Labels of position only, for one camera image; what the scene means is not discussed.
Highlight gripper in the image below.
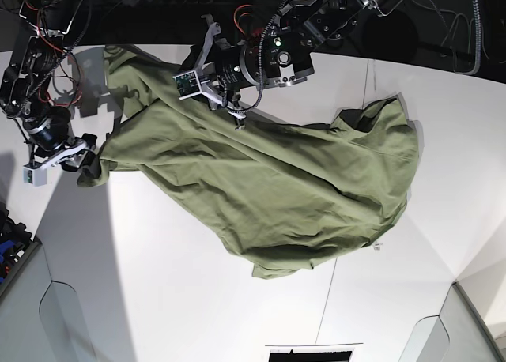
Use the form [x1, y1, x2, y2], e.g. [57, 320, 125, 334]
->
[23, 107, 101, 180]
[181, 41, 247, 130]

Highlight green t-shirt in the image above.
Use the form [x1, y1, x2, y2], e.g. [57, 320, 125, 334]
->
[77, 46, 419, 279]

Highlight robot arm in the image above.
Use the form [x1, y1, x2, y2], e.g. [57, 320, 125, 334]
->
[173, 0, 404, 130]
[1, 0, 97, 187]

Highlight blue and black clutter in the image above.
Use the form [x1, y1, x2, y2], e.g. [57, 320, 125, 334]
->
[0, 204, 34, 284]

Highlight left grey table partition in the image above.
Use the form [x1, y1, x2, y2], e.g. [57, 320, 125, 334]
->
[1, 243, 96, 361]

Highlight grey table partition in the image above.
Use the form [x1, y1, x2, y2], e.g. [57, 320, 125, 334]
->
[1, 243, 96, 361]
[399, 282, 505, 362]

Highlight black round stool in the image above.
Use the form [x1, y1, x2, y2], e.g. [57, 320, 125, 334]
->
[361, 10, 419, 63]

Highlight right grey table partition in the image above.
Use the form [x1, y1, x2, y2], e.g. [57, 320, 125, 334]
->
[399, 282, 505, 362]

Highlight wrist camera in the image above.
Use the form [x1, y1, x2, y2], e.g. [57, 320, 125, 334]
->
[173, 70, 202, 100]
[23, 165, 47, 187]

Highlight white cables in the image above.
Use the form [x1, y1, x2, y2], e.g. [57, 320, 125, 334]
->
[414, 0, 491, 77]

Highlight table cable hatch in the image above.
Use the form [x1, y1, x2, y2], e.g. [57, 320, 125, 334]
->
[262, 343, 363, 362]

